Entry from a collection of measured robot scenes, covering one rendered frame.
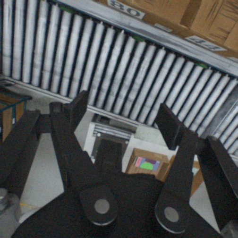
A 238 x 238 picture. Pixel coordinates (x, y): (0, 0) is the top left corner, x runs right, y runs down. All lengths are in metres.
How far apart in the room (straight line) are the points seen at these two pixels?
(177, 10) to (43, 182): 2.81
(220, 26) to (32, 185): 3.08
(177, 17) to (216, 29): 0.20
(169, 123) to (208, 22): 0.78
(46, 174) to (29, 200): 0.81
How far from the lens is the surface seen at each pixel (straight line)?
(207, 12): 0.91
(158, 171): 1.35
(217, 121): 1.21
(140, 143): 1.15
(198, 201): 3.17
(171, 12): 0.86
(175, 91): 1.04
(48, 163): 2.57
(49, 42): 1.05
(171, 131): 0.16
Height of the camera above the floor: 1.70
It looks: 65 degrees down
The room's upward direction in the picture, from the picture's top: 175 degrees counter-clockwise
